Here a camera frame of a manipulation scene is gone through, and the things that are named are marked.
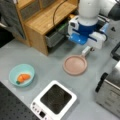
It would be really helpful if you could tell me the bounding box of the wooden shelf cabinet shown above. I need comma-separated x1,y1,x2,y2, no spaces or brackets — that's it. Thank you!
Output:
15,0,78,55

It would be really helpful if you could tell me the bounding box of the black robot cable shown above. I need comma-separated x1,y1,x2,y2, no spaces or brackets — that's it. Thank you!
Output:
52,0,69,33

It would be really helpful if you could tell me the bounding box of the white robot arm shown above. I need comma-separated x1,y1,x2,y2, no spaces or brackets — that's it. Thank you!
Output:
68,0,120,49

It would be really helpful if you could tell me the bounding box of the teal bowl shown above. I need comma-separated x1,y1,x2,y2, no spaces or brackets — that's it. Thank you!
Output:
9,64,35,87

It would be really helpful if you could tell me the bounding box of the silver toaster oven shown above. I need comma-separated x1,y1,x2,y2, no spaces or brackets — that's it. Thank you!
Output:
95,61,120,118

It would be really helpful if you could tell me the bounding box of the orange carrot toy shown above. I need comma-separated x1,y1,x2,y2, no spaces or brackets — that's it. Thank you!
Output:
17,74,30,84

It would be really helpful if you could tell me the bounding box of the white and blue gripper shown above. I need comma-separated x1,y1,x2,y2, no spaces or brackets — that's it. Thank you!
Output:
68,16,107,49

